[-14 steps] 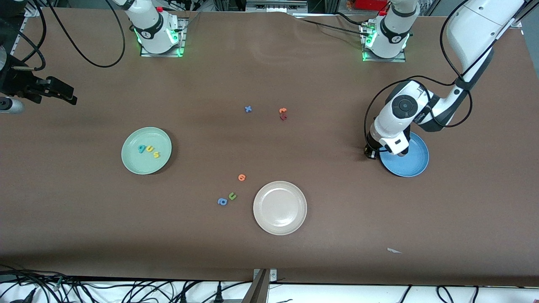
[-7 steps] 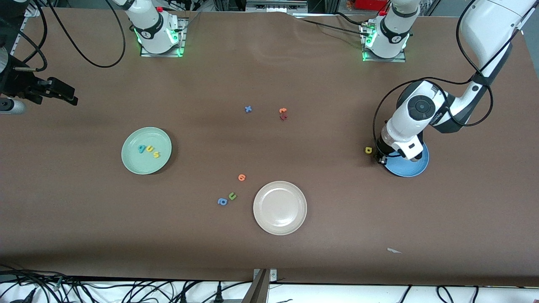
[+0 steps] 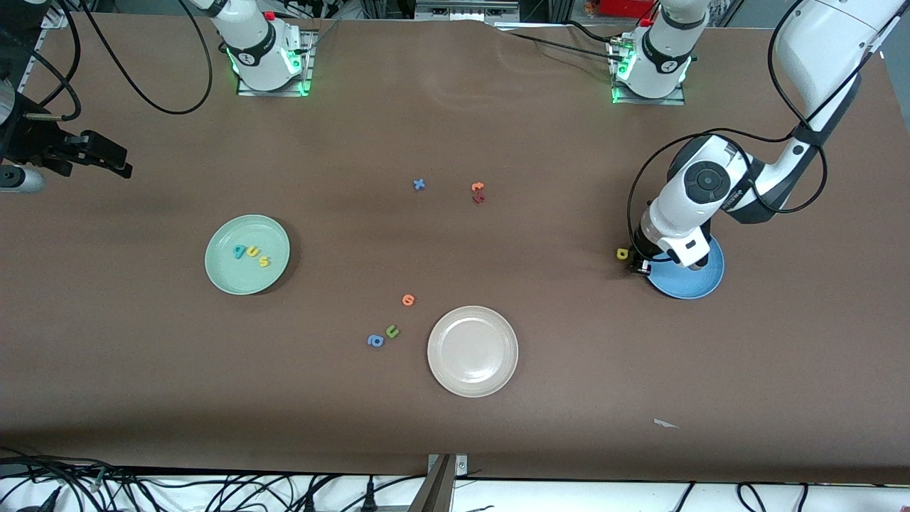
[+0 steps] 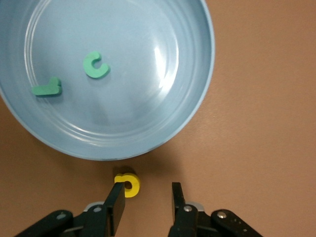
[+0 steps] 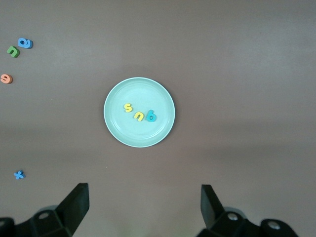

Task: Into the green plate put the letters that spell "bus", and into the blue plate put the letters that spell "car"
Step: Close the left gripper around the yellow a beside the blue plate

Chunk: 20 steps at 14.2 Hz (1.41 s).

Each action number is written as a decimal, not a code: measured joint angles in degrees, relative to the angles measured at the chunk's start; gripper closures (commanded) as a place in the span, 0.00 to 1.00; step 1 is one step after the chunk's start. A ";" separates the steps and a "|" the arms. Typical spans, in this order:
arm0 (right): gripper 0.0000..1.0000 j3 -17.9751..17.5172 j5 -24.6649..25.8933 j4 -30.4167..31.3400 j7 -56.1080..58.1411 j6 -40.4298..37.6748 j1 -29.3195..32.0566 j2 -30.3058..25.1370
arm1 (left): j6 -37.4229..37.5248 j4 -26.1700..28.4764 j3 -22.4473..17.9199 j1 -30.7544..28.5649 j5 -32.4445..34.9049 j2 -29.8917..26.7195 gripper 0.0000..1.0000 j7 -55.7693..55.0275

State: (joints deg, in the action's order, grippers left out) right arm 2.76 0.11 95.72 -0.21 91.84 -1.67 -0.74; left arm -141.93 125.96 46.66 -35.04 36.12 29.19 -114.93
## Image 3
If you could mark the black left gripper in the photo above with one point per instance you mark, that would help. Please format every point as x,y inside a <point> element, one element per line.
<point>642,254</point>

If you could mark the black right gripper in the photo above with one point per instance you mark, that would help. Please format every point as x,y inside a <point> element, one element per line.
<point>34,139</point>

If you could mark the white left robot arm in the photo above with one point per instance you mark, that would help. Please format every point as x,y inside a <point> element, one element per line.
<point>817,43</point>

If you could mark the blue plate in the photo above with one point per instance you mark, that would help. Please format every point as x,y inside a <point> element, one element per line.
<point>682,284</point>

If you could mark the white paper scrap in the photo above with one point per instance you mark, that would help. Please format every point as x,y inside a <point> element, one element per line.
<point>663,424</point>

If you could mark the light green plate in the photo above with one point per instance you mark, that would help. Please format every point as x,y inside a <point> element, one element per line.
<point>247,277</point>

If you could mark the beige plate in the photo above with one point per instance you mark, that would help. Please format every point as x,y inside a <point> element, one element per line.
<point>473,351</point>

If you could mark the red box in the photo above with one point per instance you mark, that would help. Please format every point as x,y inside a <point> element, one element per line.
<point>625,7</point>

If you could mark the blue foam letter a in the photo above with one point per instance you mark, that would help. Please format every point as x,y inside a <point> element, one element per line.
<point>375,341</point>

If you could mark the grey metal equipment box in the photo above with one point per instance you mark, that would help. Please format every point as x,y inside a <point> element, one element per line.
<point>466,8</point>

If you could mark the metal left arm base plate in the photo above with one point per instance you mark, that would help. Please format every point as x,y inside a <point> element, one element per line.
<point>675,101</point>

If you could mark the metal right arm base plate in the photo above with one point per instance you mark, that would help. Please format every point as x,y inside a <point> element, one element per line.
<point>307,78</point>

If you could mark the metal table edge bracket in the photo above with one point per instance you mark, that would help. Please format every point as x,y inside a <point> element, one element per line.
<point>441,483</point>

